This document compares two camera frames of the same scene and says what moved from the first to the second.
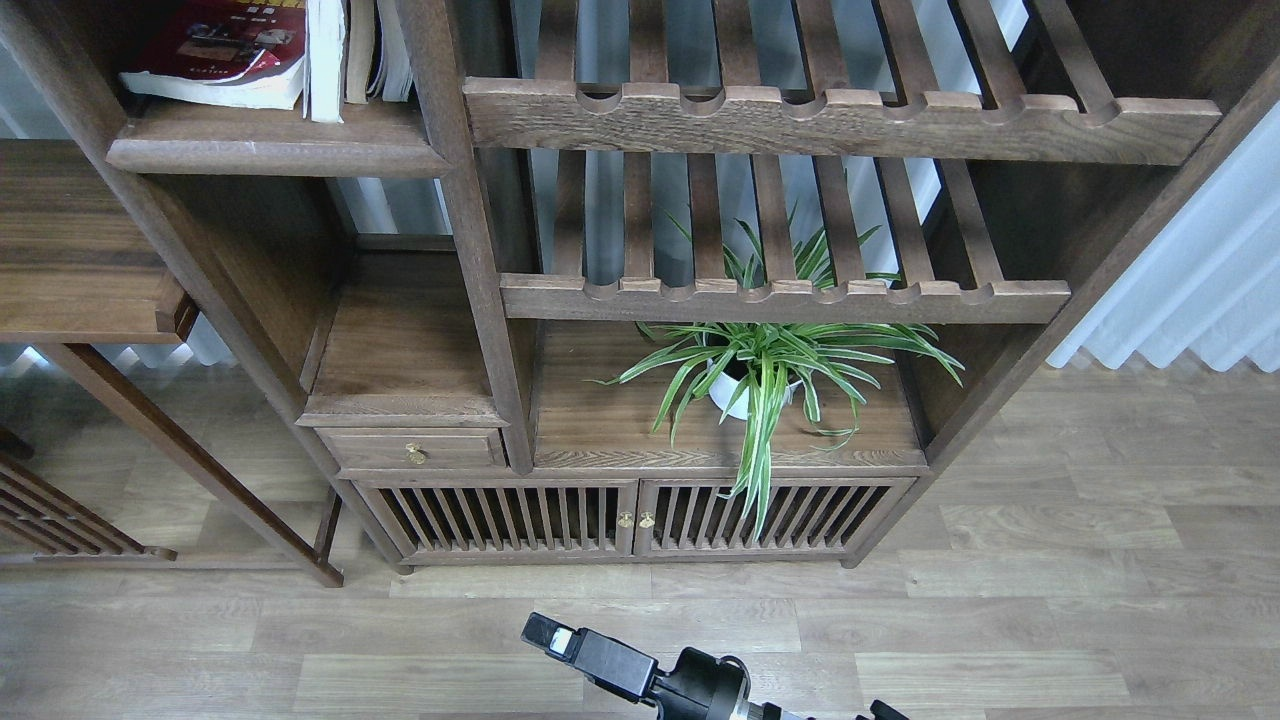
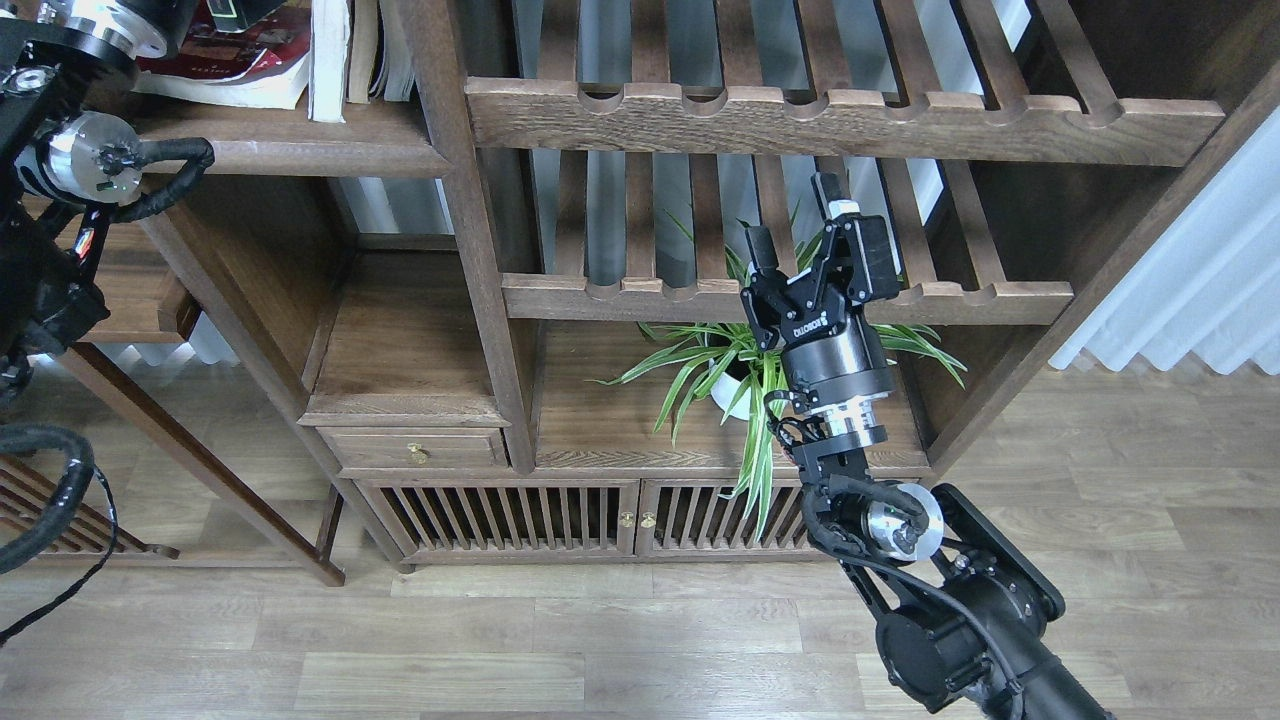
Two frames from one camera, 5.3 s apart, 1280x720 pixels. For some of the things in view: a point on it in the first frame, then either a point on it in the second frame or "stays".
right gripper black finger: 617,667 to 863,242
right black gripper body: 701,687 to 830,351
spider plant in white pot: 764,372 stays
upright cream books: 395,77 stays
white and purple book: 324,44 stays
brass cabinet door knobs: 625,522 stays
